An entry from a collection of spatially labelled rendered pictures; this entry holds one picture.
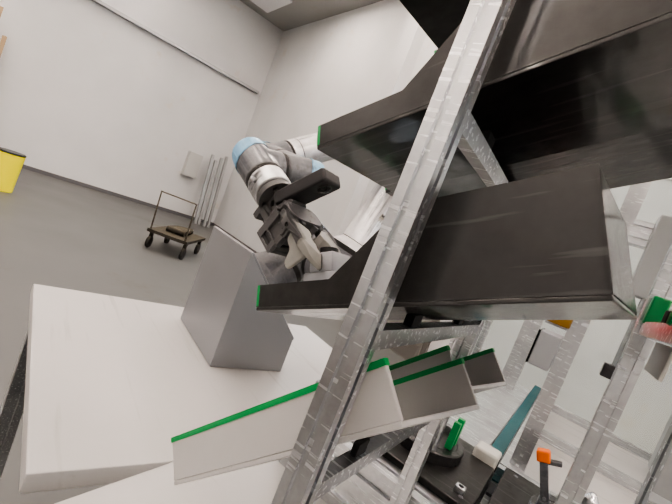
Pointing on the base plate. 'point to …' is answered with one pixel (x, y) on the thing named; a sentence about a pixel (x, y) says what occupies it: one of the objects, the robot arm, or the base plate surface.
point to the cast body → (331, 258)
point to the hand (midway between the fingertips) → (331, 262)
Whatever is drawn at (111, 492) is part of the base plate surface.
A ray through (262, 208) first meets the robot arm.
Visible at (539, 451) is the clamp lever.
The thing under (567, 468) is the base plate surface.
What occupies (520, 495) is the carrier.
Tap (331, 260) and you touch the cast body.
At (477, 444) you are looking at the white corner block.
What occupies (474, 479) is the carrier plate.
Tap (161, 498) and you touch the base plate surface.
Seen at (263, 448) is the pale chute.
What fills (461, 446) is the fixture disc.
